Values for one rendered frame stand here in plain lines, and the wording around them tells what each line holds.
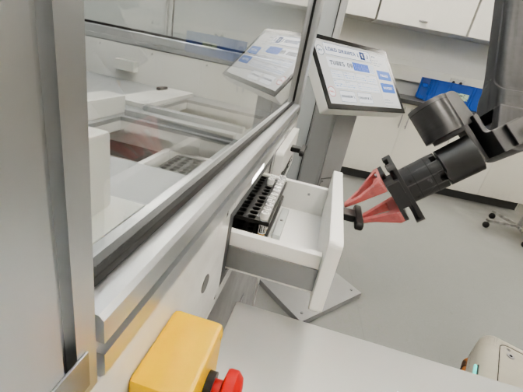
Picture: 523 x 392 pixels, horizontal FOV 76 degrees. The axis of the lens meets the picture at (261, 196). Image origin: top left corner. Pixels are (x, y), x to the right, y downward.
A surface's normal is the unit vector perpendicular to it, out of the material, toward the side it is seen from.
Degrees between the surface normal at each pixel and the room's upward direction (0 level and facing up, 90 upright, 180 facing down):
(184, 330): 0
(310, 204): 90
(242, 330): 0
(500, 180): 90
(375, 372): 0
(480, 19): 90
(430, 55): 90
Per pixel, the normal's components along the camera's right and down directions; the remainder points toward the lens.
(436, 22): -0.12, 0.39
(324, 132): -0.79, 0.11
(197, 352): 0.18, -0.89
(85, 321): 0.96, 0.25
